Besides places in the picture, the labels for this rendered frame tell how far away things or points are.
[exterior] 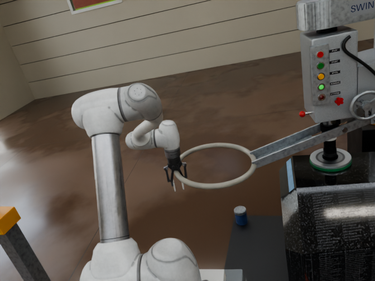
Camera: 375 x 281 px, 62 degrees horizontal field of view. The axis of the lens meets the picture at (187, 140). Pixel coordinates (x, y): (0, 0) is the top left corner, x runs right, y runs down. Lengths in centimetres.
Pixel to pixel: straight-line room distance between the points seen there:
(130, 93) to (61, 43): 790
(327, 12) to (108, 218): 122
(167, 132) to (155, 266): 81
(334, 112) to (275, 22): 610
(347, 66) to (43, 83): 869
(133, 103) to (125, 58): 722
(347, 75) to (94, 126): 115
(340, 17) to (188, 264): 118
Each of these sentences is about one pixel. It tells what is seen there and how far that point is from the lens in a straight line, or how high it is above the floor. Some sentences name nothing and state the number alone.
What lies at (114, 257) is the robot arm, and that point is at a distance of 110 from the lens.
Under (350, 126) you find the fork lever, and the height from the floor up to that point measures 104.
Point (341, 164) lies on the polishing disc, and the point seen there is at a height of 83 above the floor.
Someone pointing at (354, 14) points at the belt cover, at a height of 159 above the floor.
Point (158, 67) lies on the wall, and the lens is 812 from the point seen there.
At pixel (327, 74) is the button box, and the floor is 135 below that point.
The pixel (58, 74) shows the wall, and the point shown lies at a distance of 928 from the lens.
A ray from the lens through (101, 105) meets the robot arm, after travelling 116.
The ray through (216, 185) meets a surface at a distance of 164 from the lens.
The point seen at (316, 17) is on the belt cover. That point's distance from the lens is 156.
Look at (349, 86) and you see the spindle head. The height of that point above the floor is 127.
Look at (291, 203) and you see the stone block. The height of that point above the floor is 73.
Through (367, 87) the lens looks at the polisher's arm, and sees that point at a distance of 172.
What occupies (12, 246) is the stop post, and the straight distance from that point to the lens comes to 185.
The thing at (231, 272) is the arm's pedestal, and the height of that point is 80.
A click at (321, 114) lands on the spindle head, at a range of 168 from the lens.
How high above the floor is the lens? 184
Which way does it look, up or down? 25 degrees down
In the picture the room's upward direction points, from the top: 14 degrees counter-clockwise
